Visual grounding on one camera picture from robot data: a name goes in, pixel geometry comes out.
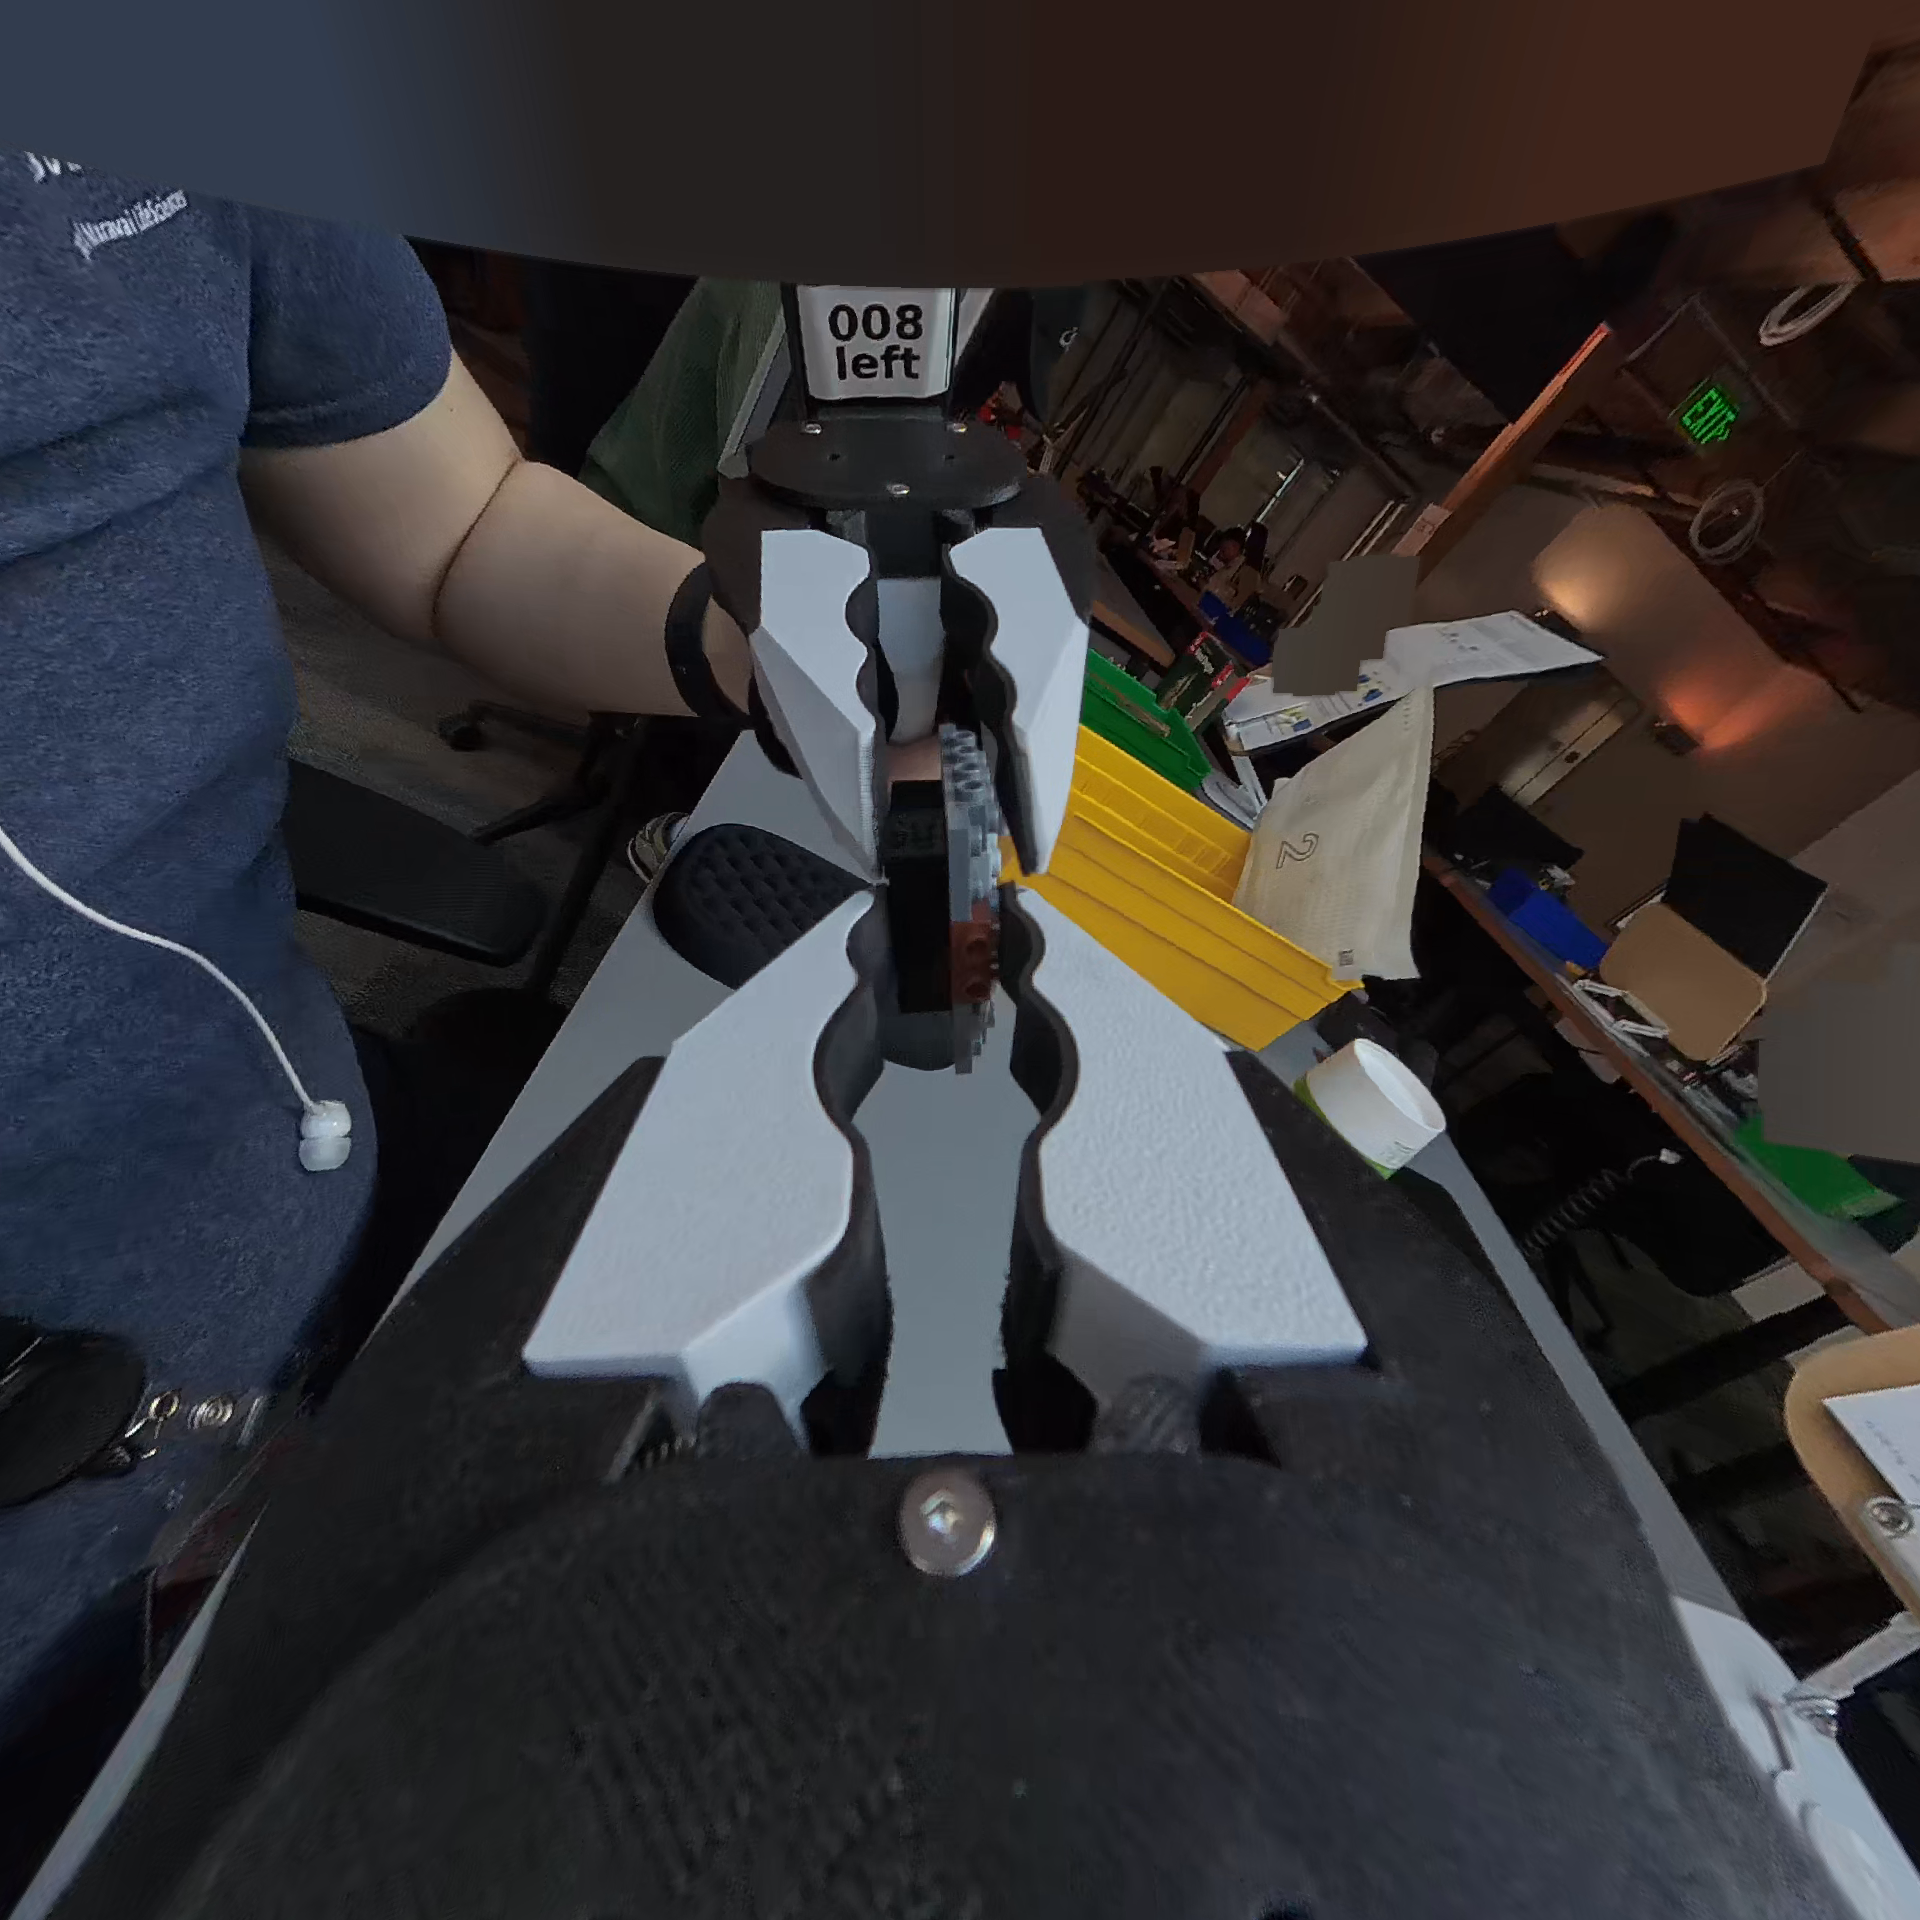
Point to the black padded wrist rest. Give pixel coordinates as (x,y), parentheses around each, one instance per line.
(759,901)

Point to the person's left hand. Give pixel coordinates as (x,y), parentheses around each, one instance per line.
(727,665)

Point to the wooden document board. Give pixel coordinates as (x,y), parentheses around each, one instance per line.
(1836,1565)

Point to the person's blue jeans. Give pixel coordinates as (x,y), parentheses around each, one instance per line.
(86,1575)

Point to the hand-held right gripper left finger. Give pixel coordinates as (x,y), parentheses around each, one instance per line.
(702,1199)

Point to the printed paper sheet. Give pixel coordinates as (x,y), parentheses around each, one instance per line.
(1502,654)

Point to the person's shoe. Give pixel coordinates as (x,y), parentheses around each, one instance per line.
(659,850)

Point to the printed instruction sheet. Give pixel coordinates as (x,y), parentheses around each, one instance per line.
(1881,1452)

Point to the yellow plastic parts bin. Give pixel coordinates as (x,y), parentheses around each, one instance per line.
(1180,916)

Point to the blue plastic bin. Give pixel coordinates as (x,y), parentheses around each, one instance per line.
(1555,919)

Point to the white numbered paper bag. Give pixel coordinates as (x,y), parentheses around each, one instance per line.
(1332,844)

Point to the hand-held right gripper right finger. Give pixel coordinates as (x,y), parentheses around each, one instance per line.
(1180,1199)

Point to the person in blue shirt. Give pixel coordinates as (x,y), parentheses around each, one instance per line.
(133,680)

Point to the black office chair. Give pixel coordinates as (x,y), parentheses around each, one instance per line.
(405,881)

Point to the person's left forearm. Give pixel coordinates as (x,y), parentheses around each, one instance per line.
(570,583)

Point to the cardboard box with black flap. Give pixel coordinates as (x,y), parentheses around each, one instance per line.
(1678,961)

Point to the black wristband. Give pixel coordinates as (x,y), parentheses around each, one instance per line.
(688,643)

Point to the green jacket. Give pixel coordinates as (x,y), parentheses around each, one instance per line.
(678,387)

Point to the grey brick assembly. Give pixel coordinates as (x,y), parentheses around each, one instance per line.
(913,936)

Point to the white earphone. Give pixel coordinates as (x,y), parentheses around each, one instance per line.
(326,1138)

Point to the black badge reel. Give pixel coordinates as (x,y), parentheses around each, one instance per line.
(59,1417)

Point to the white paper cup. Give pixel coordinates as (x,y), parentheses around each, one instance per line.
(1374,1097)

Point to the green exit sign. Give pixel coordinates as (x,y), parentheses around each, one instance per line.
(1715,417)

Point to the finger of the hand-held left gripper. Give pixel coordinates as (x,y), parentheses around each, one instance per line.
(1037,643)
(812,643)

